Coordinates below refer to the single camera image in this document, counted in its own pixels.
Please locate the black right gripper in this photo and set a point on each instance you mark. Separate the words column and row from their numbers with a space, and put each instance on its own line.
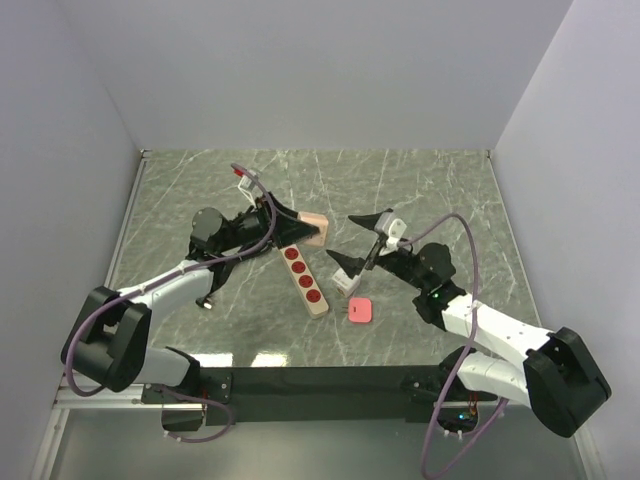
column 351, row 265

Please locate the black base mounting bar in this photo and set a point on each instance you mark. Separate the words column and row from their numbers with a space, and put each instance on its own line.
column 278, row 394

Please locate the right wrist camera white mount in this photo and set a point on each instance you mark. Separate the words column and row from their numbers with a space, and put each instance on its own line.
column 392, row 228

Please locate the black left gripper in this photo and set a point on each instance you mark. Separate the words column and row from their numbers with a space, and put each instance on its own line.
column 290, row 230

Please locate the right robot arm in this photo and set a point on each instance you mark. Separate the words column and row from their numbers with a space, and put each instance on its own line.
column 551, row 372

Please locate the aluminium frame rail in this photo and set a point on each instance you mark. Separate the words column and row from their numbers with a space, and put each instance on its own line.
column 105, row 399

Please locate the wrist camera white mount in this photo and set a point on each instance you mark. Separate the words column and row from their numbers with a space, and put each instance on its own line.
column 246, row 185
column 392, row 228

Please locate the beige power strip red sockets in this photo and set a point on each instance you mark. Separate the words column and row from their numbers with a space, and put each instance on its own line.
column 304, row 282

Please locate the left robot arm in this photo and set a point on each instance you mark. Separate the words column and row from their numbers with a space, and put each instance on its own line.
column 109, row 340

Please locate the white cube socket adapter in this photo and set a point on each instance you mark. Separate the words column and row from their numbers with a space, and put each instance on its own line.
column 344, row 284

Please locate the pink flat plug adapter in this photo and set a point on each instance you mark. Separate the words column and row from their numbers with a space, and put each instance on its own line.
column 359, row 310

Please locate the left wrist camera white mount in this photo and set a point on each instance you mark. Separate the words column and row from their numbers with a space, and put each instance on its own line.
column 246, row 185

